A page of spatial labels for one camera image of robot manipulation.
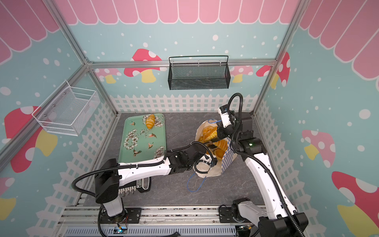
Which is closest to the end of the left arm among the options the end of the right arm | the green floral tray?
the end of the right arm

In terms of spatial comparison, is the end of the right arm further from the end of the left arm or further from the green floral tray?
the green floral tray

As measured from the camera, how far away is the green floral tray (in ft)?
3.24
